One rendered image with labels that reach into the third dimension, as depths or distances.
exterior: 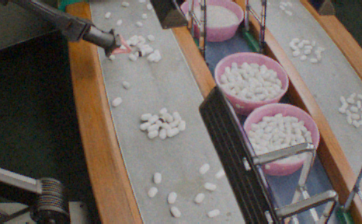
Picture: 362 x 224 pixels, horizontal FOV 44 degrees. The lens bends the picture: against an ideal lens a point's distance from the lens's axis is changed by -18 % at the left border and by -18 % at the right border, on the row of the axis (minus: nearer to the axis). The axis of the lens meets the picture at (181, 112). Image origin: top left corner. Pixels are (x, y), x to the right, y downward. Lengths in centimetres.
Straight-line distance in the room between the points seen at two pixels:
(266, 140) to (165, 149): 31
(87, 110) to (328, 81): 89
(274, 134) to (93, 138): 56
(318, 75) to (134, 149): 76
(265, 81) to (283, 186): 44
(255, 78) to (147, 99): 38
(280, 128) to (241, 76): 29
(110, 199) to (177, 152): 28
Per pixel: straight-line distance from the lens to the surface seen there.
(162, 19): 151
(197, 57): 186
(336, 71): 196
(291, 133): 166
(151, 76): 181
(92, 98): 172
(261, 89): 178
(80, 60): 189
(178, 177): 150
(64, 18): 170
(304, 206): 99
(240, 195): 105
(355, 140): 170
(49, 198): 142
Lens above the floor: 190
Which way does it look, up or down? 44 degrees down
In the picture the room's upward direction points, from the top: straight up
